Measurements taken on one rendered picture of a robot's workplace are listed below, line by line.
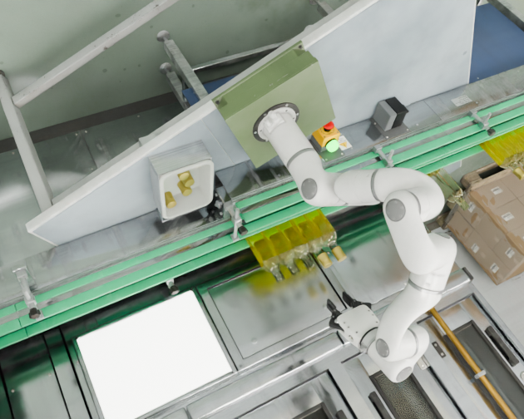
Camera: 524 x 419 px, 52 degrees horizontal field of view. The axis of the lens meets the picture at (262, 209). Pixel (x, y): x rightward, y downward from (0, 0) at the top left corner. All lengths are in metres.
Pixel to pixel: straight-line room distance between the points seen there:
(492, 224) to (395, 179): 4.19
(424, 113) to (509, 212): 3.47
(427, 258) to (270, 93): 0.63
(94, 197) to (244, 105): 0.53
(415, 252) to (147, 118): 1.50
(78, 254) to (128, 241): 0.16
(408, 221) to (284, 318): 0.77
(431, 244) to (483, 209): 4.28
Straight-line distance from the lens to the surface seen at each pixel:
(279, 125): 1.56
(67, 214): 1.71
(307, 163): 1.48
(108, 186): 1.67
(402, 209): 1.23
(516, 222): 5.55
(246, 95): 1.53
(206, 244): 1.78
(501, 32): 2.80
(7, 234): 2.15
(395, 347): 1.35
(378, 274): 2.06
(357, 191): 1.37
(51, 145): 2.37
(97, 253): 1.78
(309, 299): 1.91
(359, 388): 1.88
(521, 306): 6.02
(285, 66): 1.55
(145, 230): 1.80
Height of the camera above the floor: 1.77
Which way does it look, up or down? 28 degrees down
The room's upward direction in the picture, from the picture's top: 148 degrees clockwise
